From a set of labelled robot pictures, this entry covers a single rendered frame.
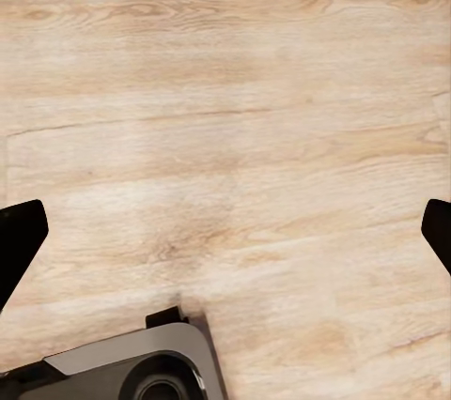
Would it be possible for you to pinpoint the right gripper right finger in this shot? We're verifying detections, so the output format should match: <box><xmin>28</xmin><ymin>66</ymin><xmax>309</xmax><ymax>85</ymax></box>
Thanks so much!
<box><xmin>421</xmin><ymin>198</ymin><xmax>451</xmax><ymax>275</ymax></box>

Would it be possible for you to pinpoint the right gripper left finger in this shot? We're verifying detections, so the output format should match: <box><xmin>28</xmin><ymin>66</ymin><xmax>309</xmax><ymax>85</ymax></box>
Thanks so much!
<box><xmin>0</xmin><ymin>199</ymin><xmax>49</xmax><ymax>312</ymax></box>

